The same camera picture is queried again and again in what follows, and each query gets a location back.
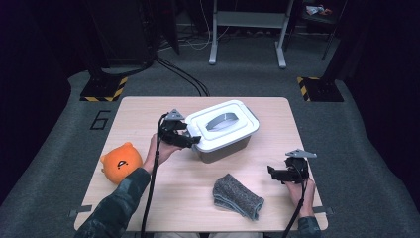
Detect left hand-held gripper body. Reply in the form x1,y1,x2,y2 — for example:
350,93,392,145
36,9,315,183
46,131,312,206
157,108,186,147

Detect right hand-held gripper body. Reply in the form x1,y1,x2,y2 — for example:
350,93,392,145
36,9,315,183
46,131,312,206
283,148,318,184

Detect white box lid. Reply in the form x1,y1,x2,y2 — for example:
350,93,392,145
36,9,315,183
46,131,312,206
184,99,261,154

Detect brown transparent storage box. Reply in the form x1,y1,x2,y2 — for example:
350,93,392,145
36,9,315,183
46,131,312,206
191,133,253,165

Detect grey fluffy cloth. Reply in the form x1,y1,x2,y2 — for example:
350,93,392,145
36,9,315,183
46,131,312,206
212,173,265,222

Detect orange plush toy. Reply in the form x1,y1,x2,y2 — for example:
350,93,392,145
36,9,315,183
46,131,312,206
99,142,144,185

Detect person's left hand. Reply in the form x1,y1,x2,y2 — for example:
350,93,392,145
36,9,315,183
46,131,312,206
142,133,183,176

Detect person's right hand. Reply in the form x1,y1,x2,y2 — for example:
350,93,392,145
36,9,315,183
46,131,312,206
285,177,316,218

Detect grey tape strip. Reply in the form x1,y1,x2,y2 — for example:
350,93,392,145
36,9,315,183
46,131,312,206
68,204,93,218
314,205,334,216

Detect black striped stand base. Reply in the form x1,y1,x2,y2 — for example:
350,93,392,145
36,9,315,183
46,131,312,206
296,76,345,103
79,76,129,103

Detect black cabinet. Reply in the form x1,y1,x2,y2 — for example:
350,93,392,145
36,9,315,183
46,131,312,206
88,0,157,67

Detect right hand-held gripper cable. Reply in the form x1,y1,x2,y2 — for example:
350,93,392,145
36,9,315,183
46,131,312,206
282,164,310,238

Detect hand-held gripper cable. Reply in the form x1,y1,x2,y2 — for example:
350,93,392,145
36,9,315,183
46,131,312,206
141,113,170,238
282,164,310,238

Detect black floor cable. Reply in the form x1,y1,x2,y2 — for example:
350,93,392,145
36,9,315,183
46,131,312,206
157,58,211,97
155,59,204,97

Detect left hand-held gripper cable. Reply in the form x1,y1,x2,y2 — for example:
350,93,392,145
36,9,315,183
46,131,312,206
141,113,170,238

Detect white floor cable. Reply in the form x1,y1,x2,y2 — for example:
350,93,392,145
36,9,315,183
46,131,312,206
184,0,231,52

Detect white metal desk frame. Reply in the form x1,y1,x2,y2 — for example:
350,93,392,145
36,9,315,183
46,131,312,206
208,0,295,69

